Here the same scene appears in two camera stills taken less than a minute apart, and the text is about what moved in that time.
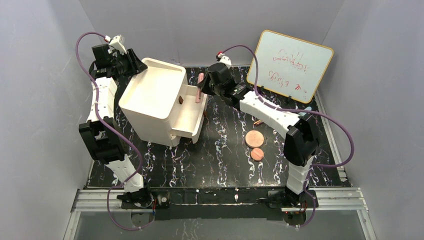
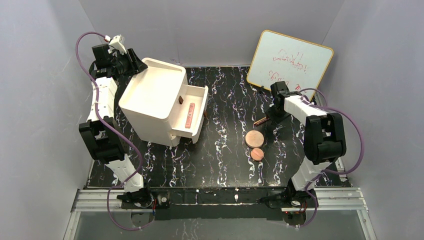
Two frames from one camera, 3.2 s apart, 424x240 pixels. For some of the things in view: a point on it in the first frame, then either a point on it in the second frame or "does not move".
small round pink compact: (257, 154) does not move
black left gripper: (129, 62) does not move
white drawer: (191, 115) does not move
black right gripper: (205, 85) → (274, 110)
